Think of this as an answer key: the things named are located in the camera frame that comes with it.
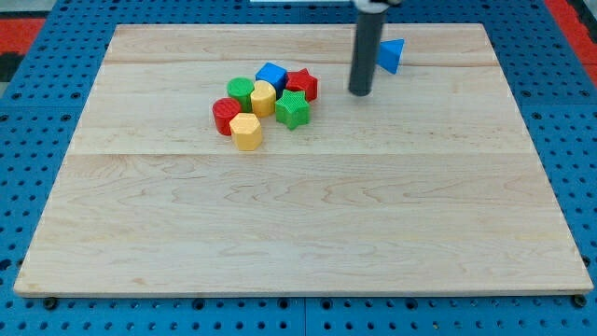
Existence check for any white rod mount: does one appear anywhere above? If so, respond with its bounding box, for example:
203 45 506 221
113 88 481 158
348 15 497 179
352 0 402 12

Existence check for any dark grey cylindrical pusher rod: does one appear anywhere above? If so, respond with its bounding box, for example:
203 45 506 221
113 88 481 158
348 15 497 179
348 9 387 97

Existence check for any red star block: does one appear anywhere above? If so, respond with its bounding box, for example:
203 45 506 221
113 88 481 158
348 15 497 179
285 68 318 102

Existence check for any blue cube block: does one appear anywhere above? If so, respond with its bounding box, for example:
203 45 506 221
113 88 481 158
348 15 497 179
255 63 287 99

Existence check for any green star block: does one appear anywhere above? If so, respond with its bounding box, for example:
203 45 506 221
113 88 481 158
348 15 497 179
275 90 310 130

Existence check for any blue triangular prism block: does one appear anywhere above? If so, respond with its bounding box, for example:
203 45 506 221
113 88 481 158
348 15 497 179
377 38 405 75

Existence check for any yellow cylinder block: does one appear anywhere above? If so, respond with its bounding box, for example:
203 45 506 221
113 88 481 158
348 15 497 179
250 80 276 118

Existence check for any green cylinder block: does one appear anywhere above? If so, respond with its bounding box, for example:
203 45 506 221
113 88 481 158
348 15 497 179
227 77 255 113

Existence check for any yellow hexagonal prism block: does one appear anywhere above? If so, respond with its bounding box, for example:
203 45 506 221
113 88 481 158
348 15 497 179
229 113 263 151

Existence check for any red cylinder block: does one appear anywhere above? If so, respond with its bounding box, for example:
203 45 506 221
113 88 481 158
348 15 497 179
212 97 242 136

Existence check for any light wooden board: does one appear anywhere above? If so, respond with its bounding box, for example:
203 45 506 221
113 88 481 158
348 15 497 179
14 23 593 298

